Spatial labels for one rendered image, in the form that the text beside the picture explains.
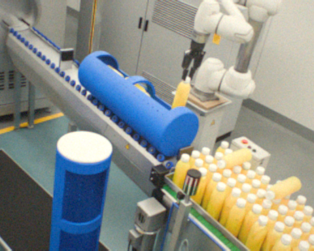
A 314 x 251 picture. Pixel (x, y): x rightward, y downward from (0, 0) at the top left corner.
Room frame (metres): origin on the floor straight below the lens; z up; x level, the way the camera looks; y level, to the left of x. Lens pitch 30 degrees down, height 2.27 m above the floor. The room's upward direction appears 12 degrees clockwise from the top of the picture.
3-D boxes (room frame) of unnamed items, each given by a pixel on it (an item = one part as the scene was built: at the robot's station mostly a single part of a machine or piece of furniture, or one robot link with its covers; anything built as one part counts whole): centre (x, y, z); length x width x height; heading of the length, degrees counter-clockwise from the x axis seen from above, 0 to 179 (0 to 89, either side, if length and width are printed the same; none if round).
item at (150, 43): (4.58, 0.19, 0.72); 2.15 x 0.54 x 1.45; 52
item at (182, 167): (1.82, -0.17, 1.00); 0.07 x 0.07 x 0.19
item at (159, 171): (1.82, -0.07, 0.95); 0.10 x 0.07 x 0.10; 134
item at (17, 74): (3.40, 1.29, 0.31); 0.06 x 0.06 x 0.63; 44
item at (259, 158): (2.05, -0.53, 1.05); 0.20 x 0.10 x 0.10; 44
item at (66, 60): (2.95, 0.75, 1.00); 0.10 x 0.04 x 0.15; 134
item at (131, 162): (2.75, 0.55, 0.79); 2.17 x 0.29 x 0.34; 44
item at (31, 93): (3.50, 1.19, 0.31); 0.06 x 0.06 x 0.63; 44
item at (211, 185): (1.71, -0.33, 1.00); 0.07 x 0.07 x 0.19
